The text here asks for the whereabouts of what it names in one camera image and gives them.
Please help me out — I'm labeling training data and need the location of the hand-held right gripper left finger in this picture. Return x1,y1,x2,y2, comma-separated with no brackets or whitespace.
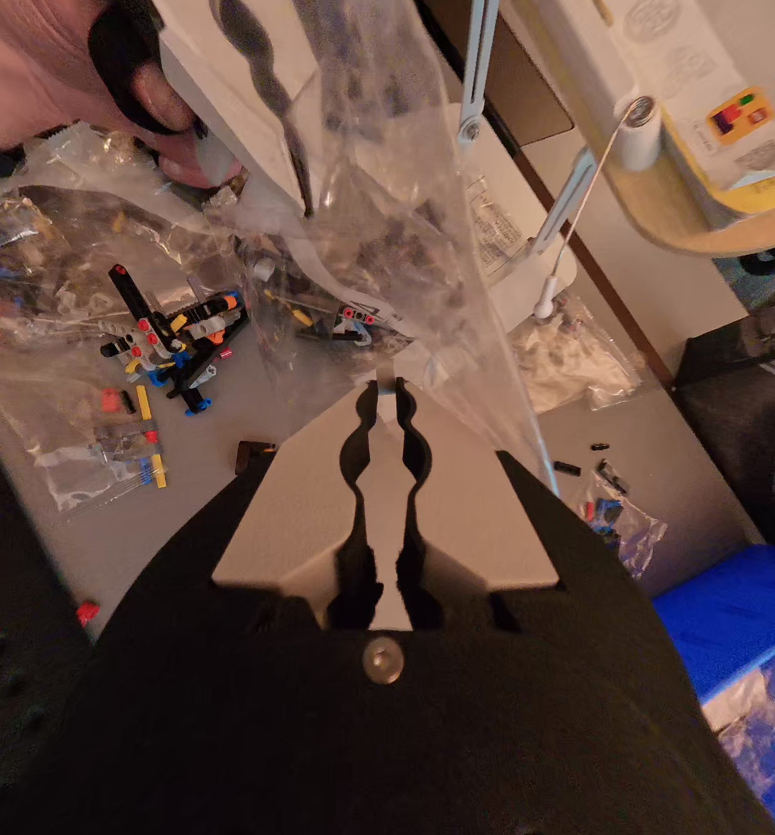
211,380,385,631

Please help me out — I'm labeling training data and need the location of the person's left hand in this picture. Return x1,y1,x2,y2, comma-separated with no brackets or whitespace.
0,0,241,190

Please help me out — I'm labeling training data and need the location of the clear bag of mixed parts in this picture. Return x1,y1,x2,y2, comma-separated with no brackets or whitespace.
0,124,245,366

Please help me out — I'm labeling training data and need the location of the blue plastic bin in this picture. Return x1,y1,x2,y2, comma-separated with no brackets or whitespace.
651,544,775,835

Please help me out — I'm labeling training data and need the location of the metal page holder wire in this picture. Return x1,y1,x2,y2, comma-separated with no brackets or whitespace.
534,97,655,321

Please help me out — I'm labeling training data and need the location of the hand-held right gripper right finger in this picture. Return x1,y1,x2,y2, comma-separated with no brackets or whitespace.
395,377,561,630

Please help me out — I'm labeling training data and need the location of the partly built black lego assembly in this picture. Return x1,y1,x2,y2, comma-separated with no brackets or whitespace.
99,264,251,416

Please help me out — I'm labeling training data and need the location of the lego instruction booklet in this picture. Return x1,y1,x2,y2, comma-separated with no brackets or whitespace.
596,0,775,216

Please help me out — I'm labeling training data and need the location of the black perforated board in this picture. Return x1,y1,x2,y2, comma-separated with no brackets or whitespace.
0,404,95,784

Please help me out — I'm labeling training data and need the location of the small bag of blue parts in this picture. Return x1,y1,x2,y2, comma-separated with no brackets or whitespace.
573,470,667,578

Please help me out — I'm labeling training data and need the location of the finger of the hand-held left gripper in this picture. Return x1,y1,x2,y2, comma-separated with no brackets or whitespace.
230,0,327,211
156,0,314,217

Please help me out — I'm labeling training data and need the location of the clear plastic bag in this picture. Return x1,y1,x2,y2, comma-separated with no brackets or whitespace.
218,0,561,497

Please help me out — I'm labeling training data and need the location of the small bag of lego parts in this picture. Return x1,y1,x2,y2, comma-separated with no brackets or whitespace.
32,385,170,513

